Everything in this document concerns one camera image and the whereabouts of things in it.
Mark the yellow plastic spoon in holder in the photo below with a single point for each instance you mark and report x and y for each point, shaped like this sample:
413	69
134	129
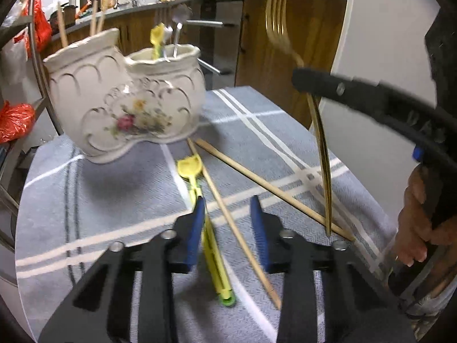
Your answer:
156	38

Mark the wooden kitchen cabinet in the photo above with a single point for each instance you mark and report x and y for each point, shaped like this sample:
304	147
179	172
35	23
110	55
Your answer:
314	28

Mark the steel oven with handles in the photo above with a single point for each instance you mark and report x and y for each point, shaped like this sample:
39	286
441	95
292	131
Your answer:
215	27

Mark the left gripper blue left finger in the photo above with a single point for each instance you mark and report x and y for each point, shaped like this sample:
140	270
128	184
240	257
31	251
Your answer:
193	236

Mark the wooden chopstick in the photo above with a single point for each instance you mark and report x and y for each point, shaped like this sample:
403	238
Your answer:
100	22
61	26
242	242
93	18
261	182

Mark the yellow green plastic spoon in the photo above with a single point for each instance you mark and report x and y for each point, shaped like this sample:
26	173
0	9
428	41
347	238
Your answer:
190	168

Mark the right human hand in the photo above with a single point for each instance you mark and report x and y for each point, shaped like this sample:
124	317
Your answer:
415	228

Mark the red plastic bag upper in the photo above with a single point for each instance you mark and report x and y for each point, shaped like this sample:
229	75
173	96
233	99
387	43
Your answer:
43	30

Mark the wooden chopstick in holder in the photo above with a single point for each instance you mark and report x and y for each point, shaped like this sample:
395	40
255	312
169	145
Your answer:
93	18
100	22

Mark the metal shelf rack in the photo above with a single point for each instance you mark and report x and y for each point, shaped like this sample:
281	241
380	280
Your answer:
20	84

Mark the silver spoon in holder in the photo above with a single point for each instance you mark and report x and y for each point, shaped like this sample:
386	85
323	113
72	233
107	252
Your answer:
181	14

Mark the red plastic bag on shelf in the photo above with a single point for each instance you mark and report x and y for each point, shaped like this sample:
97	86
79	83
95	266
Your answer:
16	121

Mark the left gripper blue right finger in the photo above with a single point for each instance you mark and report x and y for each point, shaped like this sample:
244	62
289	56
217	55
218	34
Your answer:
259	227

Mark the white floral ceramic utensil holder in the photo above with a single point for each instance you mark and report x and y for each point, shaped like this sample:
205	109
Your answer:
106	102

